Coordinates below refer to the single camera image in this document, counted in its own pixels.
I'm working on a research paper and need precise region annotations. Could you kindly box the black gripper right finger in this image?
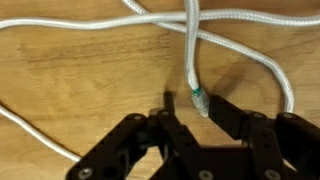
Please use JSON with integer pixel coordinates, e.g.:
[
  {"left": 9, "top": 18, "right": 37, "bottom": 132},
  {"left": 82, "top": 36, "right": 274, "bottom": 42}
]
[{"left": 209, "top": 94, "right": 320, "bottom": 180}]

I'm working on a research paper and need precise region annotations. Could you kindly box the white braided rope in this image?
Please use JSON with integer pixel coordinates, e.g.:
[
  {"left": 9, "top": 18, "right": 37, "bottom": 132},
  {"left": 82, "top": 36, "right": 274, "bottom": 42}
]
[{"left": 0, "top": 0, "right": 320, "bottom": 164}]

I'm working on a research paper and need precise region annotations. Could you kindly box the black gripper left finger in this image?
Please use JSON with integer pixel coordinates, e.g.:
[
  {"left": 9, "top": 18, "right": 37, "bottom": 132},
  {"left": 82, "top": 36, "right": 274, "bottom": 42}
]
[{"left": 66, "top": 91, "right": 201, "bottom": 180}]

